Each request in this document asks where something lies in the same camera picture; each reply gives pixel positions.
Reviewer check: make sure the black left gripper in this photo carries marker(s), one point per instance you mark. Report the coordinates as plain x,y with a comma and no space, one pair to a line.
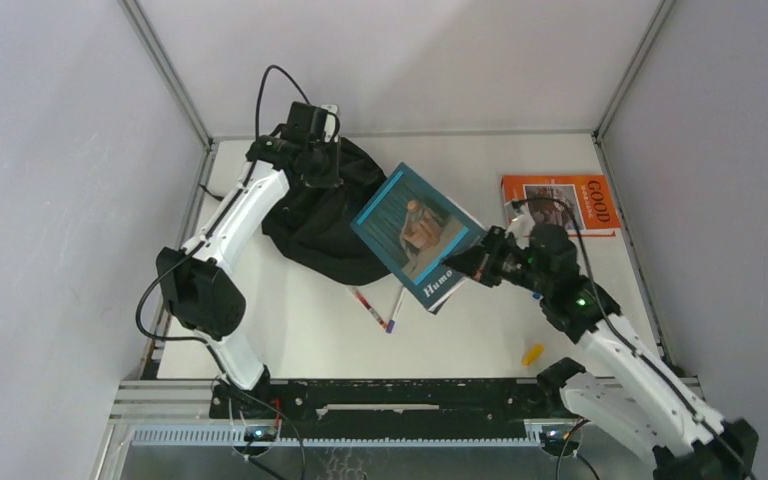
332,178

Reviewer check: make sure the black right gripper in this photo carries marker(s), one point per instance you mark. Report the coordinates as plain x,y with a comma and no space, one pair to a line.
475,261

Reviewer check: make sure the teal hardcover book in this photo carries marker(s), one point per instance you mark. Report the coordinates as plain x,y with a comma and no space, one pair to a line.
412,227

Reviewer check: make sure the black backpack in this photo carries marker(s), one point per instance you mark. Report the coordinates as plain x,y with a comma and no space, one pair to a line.
312,226

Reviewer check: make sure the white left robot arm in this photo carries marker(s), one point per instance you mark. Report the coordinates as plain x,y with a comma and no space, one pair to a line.
196,279

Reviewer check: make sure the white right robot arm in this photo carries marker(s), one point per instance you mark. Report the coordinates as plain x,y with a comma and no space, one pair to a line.
656,415

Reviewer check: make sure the purple marker pen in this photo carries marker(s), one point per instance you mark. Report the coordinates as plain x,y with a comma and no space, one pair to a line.
395,310

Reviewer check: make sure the red marker pen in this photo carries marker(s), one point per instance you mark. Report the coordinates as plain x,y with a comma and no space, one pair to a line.
358,295

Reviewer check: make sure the orange book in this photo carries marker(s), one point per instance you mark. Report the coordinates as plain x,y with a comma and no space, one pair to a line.
581,202

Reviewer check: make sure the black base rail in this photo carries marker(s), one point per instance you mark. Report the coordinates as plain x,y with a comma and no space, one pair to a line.
424,410

